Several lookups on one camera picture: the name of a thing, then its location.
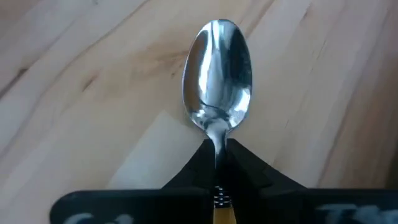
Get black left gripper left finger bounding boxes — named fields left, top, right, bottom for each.
left=49, top=138, right=218, bottom=224

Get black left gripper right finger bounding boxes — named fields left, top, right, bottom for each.
left=225, top=138, right=398, bottom=224

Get spoon with yellow handle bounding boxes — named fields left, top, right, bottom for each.
left=182, top=19, right=252, bottom=224

